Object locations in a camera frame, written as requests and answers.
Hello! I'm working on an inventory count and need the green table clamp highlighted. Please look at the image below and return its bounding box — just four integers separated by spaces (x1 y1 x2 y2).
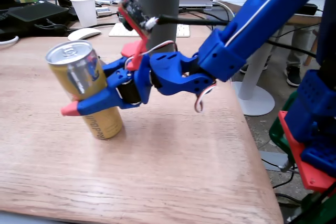
269 91 336 224

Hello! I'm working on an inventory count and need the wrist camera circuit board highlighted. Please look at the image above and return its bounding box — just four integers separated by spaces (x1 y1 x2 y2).
118 0 160 36

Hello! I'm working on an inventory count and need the grey flat floor plate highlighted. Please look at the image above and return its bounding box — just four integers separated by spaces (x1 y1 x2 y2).
258 150 289 172

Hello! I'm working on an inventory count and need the blue gripper black motor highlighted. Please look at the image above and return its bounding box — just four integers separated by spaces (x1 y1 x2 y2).
60 55 153 117

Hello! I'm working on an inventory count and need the yellow Red Bull can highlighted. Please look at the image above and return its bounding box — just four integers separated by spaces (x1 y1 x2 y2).
45 39 123 141

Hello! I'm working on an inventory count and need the black power adapter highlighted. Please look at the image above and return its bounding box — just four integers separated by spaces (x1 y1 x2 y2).
301 3 318 16

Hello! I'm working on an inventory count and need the large white paper cup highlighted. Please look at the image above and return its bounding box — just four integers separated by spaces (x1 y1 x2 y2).
69 0 98 28

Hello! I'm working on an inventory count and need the white charger cable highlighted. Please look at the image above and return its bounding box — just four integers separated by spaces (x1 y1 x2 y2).
212 0 234 23

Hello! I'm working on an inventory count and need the white keyboard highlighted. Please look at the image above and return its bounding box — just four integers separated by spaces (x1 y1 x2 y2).
108 23 191 38

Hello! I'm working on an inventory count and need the red robot base plate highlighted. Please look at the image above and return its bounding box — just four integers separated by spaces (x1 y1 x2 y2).
278 110 336 195

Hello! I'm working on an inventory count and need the tall dark grey cup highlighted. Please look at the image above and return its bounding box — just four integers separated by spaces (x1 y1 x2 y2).
136 0 181 54

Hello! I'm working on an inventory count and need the white curved cable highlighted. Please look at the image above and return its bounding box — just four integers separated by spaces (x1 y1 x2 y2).
0 36 20 46

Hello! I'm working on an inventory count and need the black bag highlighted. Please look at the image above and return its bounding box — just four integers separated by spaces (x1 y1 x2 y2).
0 1 73 38

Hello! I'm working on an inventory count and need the red camera mount bracket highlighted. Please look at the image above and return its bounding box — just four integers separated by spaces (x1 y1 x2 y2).
117 6 153 72

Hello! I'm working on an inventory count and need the white computer mouse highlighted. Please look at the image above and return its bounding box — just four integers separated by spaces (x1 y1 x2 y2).
67 27 102 41

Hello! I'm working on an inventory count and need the flat white tablet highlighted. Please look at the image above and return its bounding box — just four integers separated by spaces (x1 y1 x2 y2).
94 0 123 6

